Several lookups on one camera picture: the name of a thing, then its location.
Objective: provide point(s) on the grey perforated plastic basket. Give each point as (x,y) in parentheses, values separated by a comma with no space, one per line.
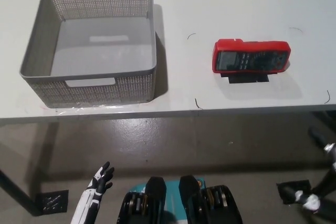
(105,51)

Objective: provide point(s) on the black robot body block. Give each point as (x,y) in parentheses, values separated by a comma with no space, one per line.
(139,205)
(210,205)

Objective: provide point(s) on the black floor tape patch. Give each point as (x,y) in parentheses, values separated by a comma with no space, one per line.
(52,201)
(302,186)

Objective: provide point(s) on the black table leg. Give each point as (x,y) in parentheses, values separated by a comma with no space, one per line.
(329,182)
(18,195)

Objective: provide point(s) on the clear tape strip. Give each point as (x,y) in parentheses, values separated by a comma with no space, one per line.
(78,110)

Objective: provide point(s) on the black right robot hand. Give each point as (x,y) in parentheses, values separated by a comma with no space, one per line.
(311,201)

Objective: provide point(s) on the red digital multimeter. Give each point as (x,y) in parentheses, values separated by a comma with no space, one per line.
(252,58)

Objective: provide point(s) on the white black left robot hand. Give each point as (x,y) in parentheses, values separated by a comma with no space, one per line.
(92,195)

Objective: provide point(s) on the black tape patch on table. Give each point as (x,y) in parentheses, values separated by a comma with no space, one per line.
(244,79)

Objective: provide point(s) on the teal robot body cover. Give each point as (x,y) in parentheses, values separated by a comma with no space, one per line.
(173,200)

